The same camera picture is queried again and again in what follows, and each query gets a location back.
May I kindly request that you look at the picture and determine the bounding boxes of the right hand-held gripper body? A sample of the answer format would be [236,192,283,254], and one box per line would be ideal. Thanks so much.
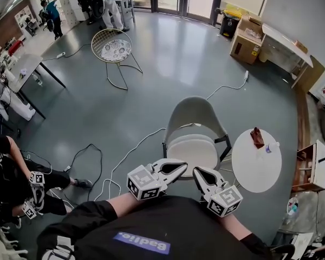
[205,184,244,218]

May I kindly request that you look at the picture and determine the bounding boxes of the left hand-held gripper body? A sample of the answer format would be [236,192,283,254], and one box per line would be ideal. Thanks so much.
[127,163,169,201]

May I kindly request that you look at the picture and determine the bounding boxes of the white seat cushion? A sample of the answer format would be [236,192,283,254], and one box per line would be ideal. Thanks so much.
[166,134,218,171]

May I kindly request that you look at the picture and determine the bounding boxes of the white chair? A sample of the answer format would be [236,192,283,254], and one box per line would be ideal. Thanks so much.
[161,95,232,178]

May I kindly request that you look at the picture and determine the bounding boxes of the person's left forearm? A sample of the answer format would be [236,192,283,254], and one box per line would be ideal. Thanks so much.
[108,192,142,222]

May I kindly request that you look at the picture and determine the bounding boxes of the person's right forearm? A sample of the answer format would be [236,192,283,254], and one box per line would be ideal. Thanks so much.
[219,213,250,241]

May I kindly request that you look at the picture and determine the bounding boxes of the floral round cushion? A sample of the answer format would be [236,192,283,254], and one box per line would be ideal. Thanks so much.
[100,39,132,63]

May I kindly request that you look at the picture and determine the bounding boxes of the round white side table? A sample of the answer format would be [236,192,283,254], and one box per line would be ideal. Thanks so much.
[231,128,283,194]

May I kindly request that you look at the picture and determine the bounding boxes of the person's black shirt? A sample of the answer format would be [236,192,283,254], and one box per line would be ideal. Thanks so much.
[36,195,274,260]

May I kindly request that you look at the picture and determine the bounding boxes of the brown wooden object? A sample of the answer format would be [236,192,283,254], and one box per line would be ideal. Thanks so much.
[249,127,266,150]

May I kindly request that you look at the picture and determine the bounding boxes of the clear plastic bottle blue label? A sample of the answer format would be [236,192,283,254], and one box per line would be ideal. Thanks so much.
[264,141,281,154]

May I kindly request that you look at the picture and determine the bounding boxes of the round plate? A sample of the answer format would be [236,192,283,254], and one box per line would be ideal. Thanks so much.
[286,197,299,216]

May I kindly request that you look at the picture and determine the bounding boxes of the wooden cabinet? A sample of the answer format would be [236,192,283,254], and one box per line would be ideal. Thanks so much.
[291,139,325,192]

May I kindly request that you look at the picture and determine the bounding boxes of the white desk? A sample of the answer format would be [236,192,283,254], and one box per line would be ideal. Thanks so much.
[259,23,314,89]

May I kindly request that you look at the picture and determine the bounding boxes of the black bin yellow lid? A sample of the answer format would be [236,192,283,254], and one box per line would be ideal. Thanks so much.
[218,7,244,39]

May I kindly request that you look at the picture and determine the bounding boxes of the small cardboard box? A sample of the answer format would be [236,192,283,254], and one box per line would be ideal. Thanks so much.
[295,40,309,54]

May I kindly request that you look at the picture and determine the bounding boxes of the white high table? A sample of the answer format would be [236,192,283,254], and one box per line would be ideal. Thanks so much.
[115,0,137,29]

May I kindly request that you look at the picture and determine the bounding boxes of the grey table black legs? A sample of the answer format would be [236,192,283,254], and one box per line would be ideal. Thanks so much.
[4,53,67,120]

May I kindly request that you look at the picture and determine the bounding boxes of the white drawer cabinet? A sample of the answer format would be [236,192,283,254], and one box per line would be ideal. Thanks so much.
[56,0,81,27]

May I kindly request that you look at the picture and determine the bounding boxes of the red box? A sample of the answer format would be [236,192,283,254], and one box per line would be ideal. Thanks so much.
[7,40,24,57]

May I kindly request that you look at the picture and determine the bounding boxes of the white shelf unit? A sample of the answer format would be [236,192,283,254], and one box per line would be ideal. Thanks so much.
[14,5,41,38]

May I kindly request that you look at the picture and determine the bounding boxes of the white cable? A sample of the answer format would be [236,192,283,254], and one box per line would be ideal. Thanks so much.
[93,127,167,202]
[205,76,248,101]

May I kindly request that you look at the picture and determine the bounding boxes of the black cable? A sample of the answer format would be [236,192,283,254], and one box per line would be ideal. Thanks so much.
[62,143,104,202]

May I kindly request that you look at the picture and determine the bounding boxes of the gold wire chair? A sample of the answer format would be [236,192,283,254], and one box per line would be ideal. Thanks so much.
[90,28,144,91]

